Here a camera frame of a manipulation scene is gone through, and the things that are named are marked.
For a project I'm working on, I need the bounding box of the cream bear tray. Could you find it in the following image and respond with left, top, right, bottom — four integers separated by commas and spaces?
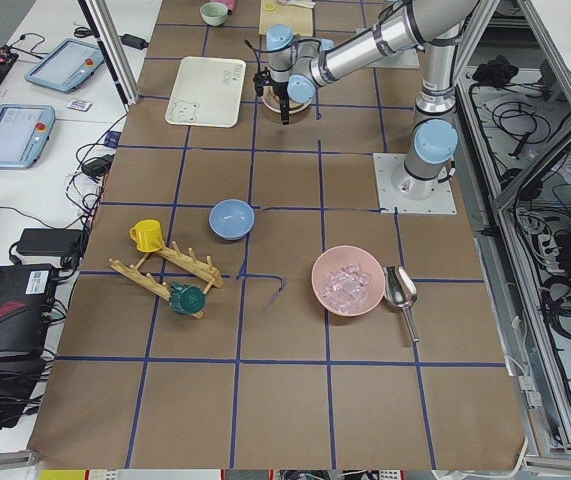
165, 56, 246, 128

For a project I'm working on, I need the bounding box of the black power adapter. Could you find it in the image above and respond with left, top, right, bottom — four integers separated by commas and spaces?
16, 228, 81, 257

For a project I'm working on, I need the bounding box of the dark green cup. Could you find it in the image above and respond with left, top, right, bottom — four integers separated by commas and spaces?
168, 282, 206, 318

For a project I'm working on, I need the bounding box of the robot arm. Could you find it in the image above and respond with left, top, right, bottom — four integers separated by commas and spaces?
253, 1, 480, 201

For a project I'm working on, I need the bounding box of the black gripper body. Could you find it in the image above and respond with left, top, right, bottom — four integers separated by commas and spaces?
253, 68, 289, 98

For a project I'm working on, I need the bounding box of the white plate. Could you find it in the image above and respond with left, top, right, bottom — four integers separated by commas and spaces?
261, 89, 311, 115

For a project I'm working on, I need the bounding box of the blue bowl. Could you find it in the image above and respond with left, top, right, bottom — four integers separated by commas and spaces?
209, 199, 255, 240

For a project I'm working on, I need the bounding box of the teach pendant tablet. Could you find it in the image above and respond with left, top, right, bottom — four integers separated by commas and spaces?
0, 104, 56, 169
24, 38, 104, 93

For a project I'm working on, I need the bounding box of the yellow cup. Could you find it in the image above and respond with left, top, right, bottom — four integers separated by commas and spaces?
129, 219, 165, 253

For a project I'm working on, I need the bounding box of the teach pendant tablet far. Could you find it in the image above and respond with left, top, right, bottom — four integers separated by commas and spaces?
24, 38, 104, 93

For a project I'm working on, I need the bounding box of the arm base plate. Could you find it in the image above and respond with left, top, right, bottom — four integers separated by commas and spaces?
368, 48, 420, 69
373, 153, 457, 215

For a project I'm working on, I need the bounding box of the wooden dish rack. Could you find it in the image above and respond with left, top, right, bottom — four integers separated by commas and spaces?
108, 239, 225, 321

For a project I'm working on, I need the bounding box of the metal scoop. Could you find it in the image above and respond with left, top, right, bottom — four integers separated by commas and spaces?
383, 266, 420, 343

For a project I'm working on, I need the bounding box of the pink bowl with ice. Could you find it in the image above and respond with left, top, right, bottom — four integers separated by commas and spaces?
311, 245, 385, 317

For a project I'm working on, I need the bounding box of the pink cloth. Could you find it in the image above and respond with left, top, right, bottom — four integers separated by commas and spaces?
221, 0, 237, 12

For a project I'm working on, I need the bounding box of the green bowl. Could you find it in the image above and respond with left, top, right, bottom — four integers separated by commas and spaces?
200, 2, 228, 27

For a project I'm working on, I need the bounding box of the wooden cutting board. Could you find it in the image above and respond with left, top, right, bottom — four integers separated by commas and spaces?
259, 0, 314, 36

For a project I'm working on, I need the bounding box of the black laptop box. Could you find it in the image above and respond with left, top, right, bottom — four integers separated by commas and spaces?
0, 263, 58, 361

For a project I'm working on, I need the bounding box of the teach pendant tablet near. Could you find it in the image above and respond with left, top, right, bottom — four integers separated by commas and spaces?
0, 104, 56, 169

